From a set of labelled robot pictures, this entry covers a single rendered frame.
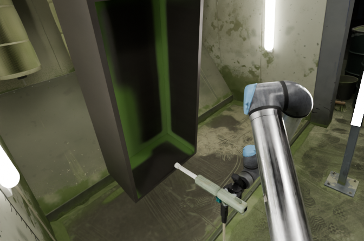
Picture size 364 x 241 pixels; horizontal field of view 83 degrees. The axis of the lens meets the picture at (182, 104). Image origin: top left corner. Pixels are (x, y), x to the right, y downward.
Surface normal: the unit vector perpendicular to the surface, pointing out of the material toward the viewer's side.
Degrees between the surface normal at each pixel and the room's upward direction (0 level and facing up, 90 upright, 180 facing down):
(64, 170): 57
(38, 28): 90
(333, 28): 90
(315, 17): 90
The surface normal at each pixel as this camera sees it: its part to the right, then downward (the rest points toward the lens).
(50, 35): 0.68, 0.22
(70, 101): 0.48, -0.29
